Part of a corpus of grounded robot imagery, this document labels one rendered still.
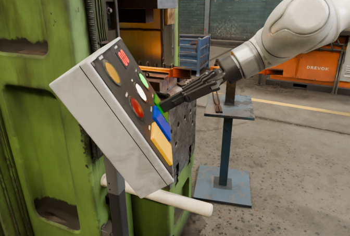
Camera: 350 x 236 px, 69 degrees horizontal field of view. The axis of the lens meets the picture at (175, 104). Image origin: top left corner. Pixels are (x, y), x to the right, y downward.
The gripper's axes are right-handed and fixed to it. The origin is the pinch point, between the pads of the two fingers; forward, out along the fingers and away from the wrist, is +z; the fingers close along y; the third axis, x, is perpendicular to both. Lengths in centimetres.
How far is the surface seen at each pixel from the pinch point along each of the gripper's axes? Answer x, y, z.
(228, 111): -50, 76, -15
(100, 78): 18.9, -26.7, 3.8
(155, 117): 3.3, -13.6, 3.1
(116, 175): -6.3, -11.6, 21.1
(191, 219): -95, 56, 39
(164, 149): -0.3, -22.9, 3.1
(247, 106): -57, 85, -27
